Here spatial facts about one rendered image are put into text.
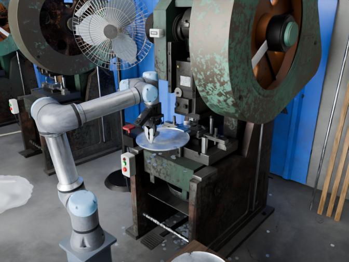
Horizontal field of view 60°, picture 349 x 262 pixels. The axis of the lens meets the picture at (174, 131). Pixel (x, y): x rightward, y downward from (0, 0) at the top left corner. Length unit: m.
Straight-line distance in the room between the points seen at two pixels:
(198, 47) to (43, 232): 1.71
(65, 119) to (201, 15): 0.63
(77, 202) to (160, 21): 1.00
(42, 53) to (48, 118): 1.47
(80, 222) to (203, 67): 0.81
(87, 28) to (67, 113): 1.21
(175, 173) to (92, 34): 1.21
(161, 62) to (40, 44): 1.19
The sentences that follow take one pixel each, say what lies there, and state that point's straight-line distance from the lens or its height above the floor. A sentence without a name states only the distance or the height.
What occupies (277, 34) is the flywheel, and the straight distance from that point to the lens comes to 1.40.
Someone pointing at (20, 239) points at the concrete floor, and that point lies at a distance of 2.41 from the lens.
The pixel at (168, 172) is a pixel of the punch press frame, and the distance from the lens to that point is 1.76.
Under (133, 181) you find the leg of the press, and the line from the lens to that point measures 1.95.
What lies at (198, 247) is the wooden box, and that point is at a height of 0.35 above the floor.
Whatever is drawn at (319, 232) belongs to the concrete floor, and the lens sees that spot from 2.43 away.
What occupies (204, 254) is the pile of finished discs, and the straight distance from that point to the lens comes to 1.51.
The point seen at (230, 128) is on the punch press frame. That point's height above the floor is 0.75.
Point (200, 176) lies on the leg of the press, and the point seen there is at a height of 0.64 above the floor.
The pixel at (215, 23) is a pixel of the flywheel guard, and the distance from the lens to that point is 1.16.
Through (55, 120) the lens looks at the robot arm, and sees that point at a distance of 1.21.
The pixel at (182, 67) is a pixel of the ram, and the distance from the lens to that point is 1.70.
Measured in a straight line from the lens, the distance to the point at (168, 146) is 1.55.
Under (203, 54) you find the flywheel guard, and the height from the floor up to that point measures 1.27.
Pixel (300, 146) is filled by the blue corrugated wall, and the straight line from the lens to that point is 2.81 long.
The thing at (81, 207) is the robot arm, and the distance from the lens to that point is 1.36.
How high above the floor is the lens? 1.42
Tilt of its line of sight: 21 degrees down
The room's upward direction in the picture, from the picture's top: straight up
